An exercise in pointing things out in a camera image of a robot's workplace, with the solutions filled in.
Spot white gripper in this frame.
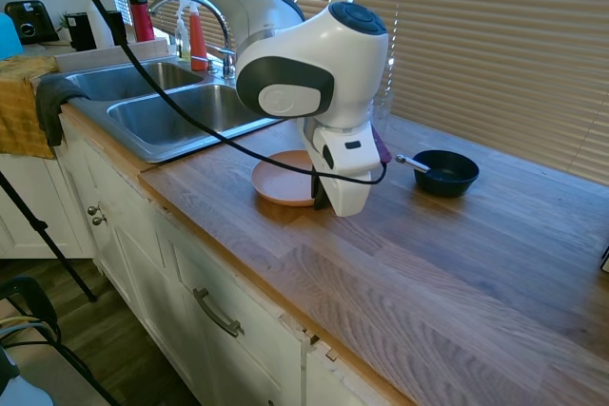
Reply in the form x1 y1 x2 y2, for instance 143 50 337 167
304 118 384 218

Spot stainless steel double sink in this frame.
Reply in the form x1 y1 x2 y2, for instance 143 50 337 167
64 59 287 164

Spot orange plastic plate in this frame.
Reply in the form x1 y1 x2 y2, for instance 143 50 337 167
250 149 319 209

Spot metal spoon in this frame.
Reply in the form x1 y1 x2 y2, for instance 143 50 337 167
395 153 432 174

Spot dark blue bowl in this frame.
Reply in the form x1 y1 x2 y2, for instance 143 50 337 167
412 149 481 199

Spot white kitchen cabinet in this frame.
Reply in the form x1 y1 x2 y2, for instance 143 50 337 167
0 110 382 406

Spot orange spray bottle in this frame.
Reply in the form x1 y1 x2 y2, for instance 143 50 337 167
187 1 209 72

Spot wide beige window blinds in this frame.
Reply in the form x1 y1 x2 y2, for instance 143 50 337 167
353 0 609 187

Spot red water bottle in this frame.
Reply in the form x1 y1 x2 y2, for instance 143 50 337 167
124 0 156 44

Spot black tripod leg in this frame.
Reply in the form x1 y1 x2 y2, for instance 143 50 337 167
0 170 99 303

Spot gray dish cloth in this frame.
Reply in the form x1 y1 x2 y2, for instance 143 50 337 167
35 73 91 148

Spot black canister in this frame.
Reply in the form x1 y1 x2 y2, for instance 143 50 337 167
66 10 98 52

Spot yellow patterned towel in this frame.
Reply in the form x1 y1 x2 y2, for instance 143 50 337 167
0 54 62 161

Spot black toaster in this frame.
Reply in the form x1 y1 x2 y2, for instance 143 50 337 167
3 0 61 45

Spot light blue plastic object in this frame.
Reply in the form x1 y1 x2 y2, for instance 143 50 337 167
0 12 24 61

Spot metal bar drawer handle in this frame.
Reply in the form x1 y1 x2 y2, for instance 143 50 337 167
192 287 246 338

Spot black cart frame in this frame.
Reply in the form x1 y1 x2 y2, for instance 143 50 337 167
0 276 120 406

